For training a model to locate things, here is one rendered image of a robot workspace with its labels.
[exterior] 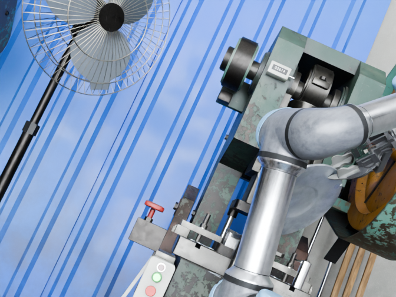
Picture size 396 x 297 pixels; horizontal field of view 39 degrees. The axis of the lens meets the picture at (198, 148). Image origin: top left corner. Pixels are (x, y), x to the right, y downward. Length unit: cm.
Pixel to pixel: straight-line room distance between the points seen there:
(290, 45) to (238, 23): 136
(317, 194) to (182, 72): 163
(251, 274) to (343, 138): 36
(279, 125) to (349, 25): 212
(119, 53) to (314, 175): 87
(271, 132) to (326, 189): 45
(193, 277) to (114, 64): 87
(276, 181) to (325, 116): 19
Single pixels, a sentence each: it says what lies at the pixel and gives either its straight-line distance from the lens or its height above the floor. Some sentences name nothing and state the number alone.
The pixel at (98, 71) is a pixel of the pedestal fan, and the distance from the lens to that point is 214.
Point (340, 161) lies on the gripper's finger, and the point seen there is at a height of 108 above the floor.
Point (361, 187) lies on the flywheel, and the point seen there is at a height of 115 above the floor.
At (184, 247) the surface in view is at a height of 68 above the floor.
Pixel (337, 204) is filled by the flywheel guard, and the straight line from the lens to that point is 212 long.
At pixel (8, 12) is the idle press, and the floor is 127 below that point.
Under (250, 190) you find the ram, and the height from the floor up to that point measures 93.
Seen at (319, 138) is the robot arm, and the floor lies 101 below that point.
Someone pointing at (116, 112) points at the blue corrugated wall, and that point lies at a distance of 312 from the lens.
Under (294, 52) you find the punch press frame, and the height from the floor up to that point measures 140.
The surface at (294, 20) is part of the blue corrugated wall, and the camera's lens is 333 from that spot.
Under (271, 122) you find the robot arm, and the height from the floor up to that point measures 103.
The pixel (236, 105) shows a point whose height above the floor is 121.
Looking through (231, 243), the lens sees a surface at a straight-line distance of 189.
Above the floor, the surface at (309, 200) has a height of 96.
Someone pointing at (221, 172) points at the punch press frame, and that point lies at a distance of 211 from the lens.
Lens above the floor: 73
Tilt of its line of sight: 8 degrees up
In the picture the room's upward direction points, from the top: 24 degrees clockwise
